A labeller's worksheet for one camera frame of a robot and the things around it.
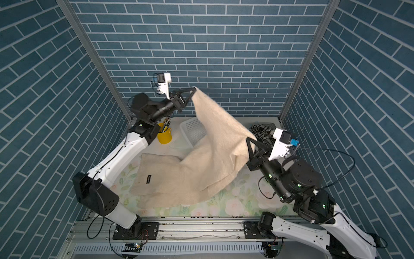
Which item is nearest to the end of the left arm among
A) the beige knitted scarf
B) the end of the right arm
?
the beige knitted scarf

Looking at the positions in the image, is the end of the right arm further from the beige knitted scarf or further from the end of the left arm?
the end of the left arm

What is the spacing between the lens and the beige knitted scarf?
1.86 ft
